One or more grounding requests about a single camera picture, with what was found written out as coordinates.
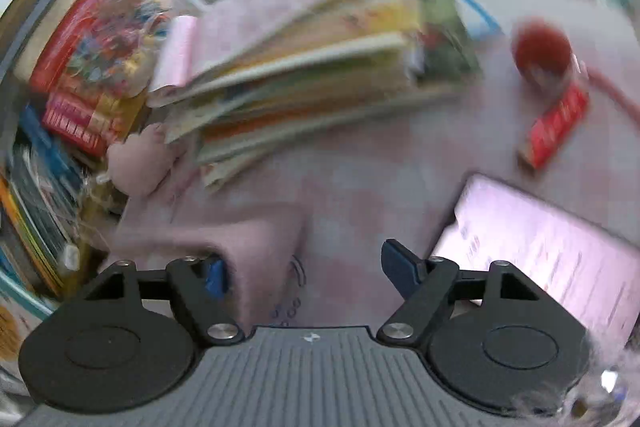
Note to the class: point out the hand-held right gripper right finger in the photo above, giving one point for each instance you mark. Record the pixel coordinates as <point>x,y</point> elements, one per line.
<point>400,264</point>

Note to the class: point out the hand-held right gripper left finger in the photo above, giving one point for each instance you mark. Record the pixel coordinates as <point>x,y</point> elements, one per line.
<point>216,279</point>

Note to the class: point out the thick red book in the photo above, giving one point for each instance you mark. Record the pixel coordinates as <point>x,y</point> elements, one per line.
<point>60,42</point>

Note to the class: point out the stack of soft-cover books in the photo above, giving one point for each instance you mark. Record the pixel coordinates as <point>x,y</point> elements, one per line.
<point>300,82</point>

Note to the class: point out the red flat packet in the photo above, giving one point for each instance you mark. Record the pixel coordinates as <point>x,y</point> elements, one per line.
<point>555,129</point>

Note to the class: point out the row of thin picture books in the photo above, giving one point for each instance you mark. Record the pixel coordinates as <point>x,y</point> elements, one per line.
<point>40,207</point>

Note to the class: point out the pink checked printed tablecloth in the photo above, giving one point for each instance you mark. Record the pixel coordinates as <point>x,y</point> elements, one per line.
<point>375,157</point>

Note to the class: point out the red spined book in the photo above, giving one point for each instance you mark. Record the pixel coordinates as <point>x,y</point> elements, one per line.
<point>80,137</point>
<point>90,107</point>

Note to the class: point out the pink plush item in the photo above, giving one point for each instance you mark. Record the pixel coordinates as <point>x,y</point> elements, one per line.
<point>137,162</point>

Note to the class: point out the red round object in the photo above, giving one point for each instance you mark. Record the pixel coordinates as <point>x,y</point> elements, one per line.
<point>542,52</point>

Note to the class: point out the colourful paper ornament bunch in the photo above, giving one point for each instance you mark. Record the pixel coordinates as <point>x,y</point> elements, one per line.
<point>115,47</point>

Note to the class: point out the fuzzy pink sleeve cuff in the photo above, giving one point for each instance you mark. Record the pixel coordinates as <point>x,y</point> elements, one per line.
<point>575,407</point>

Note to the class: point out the lavender and pink knit sweater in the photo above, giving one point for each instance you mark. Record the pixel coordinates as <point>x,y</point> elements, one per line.
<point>250,247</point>

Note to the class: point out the smartphone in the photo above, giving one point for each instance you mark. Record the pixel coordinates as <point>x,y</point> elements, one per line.
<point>525,247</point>

